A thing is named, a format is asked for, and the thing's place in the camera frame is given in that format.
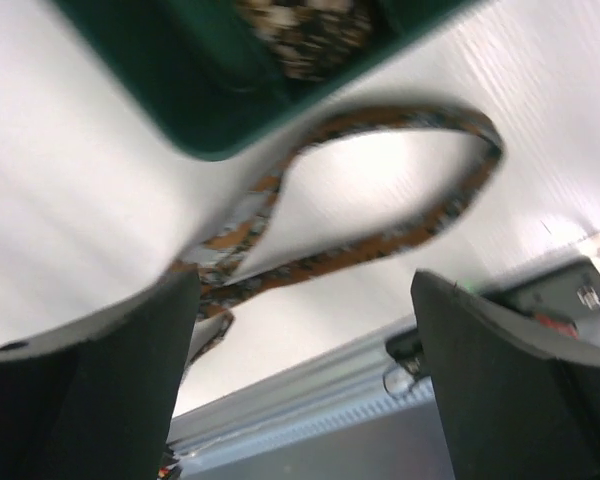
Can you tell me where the rolled leopard pattern tie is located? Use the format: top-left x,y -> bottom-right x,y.
234,0 -> 378,82

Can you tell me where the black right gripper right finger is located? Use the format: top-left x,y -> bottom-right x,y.
411,270 -> 600,480

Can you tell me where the green compartment organizer tray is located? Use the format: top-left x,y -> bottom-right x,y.
52,1 -> 470,161

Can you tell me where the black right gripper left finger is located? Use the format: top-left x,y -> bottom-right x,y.
0,272 -> 200,479

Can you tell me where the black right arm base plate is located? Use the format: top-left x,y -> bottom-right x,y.
384,257 -> 600,366

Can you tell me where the orange grey floral tie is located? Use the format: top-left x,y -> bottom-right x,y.
170,105 -> 505,366

